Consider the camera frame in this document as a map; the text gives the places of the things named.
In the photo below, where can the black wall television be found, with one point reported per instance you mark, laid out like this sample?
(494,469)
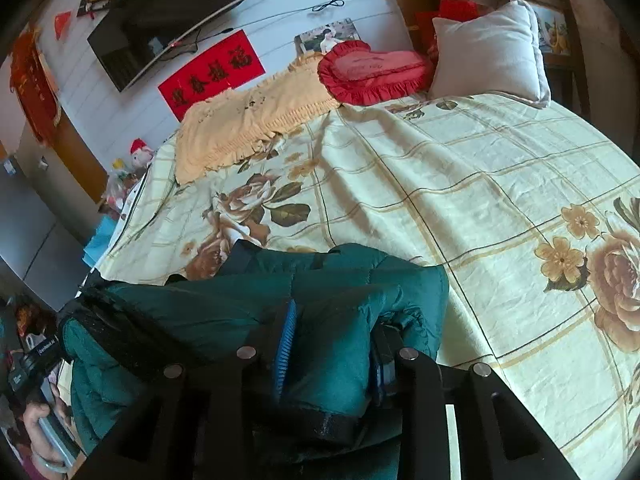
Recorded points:
(165,20)

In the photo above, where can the red hanging pennant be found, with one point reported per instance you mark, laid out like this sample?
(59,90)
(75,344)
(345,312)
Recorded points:
(32,80)

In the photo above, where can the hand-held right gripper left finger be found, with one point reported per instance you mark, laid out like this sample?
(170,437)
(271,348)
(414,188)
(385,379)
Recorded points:
(285,345)

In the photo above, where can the stuffed toy with red hat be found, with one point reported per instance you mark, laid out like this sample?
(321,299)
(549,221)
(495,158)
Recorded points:
(140,156)

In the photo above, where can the blue cloth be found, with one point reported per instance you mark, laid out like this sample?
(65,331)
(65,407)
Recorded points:
(100,242)

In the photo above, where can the yellow fringed pillow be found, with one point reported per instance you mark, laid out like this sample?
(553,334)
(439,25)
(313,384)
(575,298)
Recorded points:
(240,115)

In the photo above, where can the grey cabinet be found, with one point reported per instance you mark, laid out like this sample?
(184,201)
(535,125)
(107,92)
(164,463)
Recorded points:
(30,240)

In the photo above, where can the person's left hand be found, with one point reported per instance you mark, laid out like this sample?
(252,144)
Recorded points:
(36,422)

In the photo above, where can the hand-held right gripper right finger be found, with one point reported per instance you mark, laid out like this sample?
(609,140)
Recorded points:
(377,375)

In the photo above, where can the red gift bags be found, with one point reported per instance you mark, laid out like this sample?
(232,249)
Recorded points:
(450,15)

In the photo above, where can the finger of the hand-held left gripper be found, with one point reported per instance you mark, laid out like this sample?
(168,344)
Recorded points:
(50,349)

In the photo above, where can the pile of small toys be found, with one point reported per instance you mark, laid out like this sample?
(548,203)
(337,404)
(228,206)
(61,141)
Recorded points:
(120,190)

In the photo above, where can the brown wooden headboard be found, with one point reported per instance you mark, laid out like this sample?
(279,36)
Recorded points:
(565,35)

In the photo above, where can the brown wooden door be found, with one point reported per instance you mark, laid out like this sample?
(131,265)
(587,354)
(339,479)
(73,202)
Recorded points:
(75,160)

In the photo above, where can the white pillow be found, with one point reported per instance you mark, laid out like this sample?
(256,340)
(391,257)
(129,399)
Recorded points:
(485,55)

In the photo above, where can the person's left forearm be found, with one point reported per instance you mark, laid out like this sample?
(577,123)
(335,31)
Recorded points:
(42,472)

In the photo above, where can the green quilted jacket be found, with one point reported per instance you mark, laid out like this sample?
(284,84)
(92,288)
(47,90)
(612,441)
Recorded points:
(200,310)

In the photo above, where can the floral bed sheet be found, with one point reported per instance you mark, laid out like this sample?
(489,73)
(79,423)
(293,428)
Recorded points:
(450,210)

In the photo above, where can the small red paper piece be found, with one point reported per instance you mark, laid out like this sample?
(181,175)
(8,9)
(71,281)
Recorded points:
(62,25)

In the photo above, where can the red wall banner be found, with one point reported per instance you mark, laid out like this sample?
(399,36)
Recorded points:
(212,72)

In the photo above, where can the red heart-shaped pillow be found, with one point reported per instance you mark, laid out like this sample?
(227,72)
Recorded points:
(370,72)

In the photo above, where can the framed photo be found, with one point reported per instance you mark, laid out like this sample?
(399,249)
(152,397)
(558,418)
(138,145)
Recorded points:
(325,35)

